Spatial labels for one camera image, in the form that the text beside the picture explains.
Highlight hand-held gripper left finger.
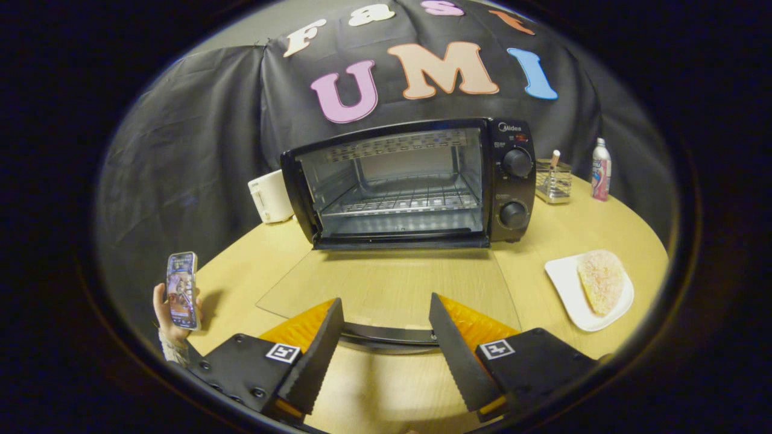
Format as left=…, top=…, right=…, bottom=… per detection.
left=186, top=297, right=345, bottom=423

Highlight breaded food patty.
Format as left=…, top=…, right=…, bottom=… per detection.
left=577, top=250, right=626, bottom=317

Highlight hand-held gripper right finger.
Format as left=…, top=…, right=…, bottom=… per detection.
left=429, top=293, right=599, bottom=423

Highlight black toaster oven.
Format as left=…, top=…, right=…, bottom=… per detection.
left=256, top=117, right=538, bottom=356

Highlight wire mesh holder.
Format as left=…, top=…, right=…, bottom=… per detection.
left=534, top=158, right=573, bottom=205

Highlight smartphone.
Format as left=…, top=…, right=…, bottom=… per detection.
left=166, top=251, right=201, bottom=332

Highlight white bread toaster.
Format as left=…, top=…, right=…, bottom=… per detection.
left=247, top=169, right=296, bottom=225

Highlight white plate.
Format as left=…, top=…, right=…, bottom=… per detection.
left=544, top=250, right=636, bottom=333

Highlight pink and white bottle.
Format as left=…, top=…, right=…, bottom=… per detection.
left=590, top=137, right=613, bottom=202

